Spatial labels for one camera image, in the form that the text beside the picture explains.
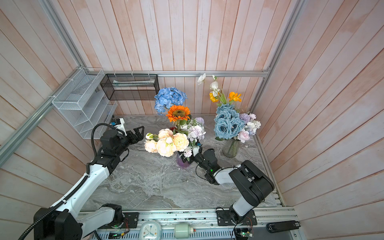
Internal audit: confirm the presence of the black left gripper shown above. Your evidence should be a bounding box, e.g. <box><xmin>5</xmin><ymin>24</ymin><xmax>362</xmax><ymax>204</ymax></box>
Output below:
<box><xmin>115</xmin><ymin>126</ymin><xmax>145</xmax><ymax>156</ymax></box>

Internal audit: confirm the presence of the clear ribbed glass vase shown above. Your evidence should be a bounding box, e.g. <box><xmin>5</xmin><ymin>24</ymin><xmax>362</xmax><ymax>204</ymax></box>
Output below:
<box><xmin>222</xmin><ymin>139</ymin><xmax>241</xmax><ymax>158</ymax></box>

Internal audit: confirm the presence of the blue purple glass vase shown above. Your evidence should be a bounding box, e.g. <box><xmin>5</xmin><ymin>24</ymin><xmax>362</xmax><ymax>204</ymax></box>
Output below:
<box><xmin>176</xmin><ymin>152</ymin><xmax>191</xmax><ymax>169</ymax></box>

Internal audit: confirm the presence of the peach rose flower bunch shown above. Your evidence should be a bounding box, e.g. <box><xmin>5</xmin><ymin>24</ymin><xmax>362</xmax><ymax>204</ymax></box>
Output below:
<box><xmin>144</xmin><ymin>129</ymin><xmax>173</xmax><ymax>153</ymax></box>

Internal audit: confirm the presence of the light blue rose bunch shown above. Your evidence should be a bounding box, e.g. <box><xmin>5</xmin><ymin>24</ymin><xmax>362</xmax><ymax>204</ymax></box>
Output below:
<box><xmin>214</xmin><ymin>104</ymin><xmax>245</xmax><ymax>140</ymax></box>

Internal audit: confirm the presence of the orange gerbera flower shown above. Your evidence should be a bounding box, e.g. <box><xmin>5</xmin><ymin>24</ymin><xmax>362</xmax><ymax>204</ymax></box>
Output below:
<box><xmin>167</xmin><ymin>105</ymin><xmax>192</xmax><ymax>129</ymax></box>

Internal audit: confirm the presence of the pastel mixed flower bouquet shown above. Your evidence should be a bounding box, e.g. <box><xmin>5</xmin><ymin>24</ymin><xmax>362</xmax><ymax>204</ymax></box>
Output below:
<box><xmin>235</xmin><ymin>113</ymin><xmax>261</xmax><ymax>143</ymax></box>

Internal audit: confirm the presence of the yellow poppy flower stem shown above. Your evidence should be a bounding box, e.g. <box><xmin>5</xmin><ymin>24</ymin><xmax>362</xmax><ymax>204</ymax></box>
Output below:
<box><xmin>210</xmin><ymin>91</ymin><xmax>242</xmax><ymax>106</ymax></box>

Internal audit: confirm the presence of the blue hydrangea flower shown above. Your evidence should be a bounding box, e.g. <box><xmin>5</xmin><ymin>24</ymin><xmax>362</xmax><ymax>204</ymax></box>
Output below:
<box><xmin>154</xmin><ymin>87</ymin><xmax>188</xmax><ymax>115</ymax></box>

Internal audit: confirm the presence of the white ranunculus flower stem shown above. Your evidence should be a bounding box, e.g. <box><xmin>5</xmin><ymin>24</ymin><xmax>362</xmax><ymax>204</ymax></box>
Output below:
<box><xmin>197</xmin><ymin>74</ymin><xmax>221</xmax><ymax>103</ymax></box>

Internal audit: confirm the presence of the white small-flower green bunch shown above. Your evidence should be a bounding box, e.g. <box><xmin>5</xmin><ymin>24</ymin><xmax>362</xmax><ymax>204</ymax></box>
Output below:
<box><xmin>178</xmin><ymin>117</ymin><xmax>206</xmax><ymax>161</ymax></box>

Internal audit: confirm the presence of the cream peony flower stem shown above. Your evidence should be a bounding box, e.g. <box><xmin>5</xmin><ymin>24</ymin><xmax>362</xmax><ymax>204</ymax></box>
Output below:
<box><xmin>157</xmin><ymin>129</ymin><xmax>190</xmax><ymax>157</ymax></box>

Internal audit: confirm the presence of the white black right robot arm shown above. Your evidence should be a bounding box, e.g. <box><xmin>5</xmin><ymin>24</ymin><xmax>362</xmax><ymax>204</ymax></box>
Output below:
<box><xmin>192</xmin><ymin>148</ymin><xmax>275</xmax><ymax>226</ymax></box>

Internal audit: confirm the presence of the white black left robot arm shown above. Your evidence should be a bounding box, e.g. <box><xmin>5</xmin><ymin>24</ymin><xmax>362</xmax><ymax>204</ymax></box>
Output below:
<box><xmin>19</xmin><ymin>124</ymin><xmax>145</xmax><ymax>240</ymax></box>

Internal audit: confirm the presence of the pale green cylinder device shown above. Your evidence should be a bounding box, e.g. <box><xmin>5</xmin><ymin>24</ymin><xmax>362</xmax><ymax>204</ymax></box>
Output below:
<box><xmin>174</xmin><ymin>223</ymin><xmax>196</xmax><ymax>239</ymax></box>

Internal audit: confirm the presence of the white analog clock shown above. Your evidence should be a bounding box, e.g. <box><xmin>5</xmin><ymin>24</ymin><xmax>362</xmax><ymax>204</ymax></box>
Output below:
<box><xmin>139</xmin><ymin>221</ymin><xmax>162</xmax><ymax>240</ymax></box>

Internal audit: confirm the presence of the black flat remote device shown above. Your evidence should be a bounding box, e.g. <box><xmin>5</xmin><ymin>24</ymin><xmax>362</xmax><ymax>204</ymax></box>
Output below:
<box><xmin>266</xmin><ymin>221</ymin><xmax>301</xmax><ymax>234</ymax></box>

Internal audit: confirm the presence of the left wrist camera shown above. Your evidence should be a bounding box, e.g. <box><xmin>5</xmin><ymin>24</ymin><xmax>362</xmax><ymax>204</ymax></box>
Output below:
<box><xmin>111</xmin><ymin>118</ymin><xmax>127</xmax><ymax>136</ymax></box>

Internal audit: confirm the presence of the white wire mesh shelf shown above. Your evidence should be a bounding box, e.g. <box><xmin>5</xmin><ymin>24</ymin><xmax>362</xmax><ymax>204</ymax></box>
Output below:
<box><xmin>53</xmin><ymin>68</ymin><xmax>118</xmax><ymax>139</ymax></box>

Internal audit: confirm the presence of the black mesh wall basket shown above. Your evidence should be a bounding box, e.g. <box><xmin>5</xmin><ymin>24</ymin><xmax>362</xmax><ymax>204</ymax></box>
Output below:
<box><xmin>101</xmin><ymin>73</ymin><xmax>160</xmax><ymax>101</ymax></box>

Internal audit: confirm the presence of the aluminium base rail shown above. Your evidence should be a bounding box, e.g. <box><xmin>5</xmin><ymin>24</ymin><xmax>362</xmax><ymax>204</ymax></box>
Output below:
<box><xmin>77</xmin><ymin>206</ymin><xmax>298</xmax><ymax>240</ymax></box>

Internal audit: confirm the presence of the aluminium wall frame rail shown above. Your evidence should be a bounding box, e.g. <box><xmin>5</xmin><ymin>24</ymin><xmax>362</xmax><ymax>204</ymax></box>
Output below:
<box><xmin>0</xmin><ymin>0</ymin><xmax>307</xmax><ymax>167</ymax></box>

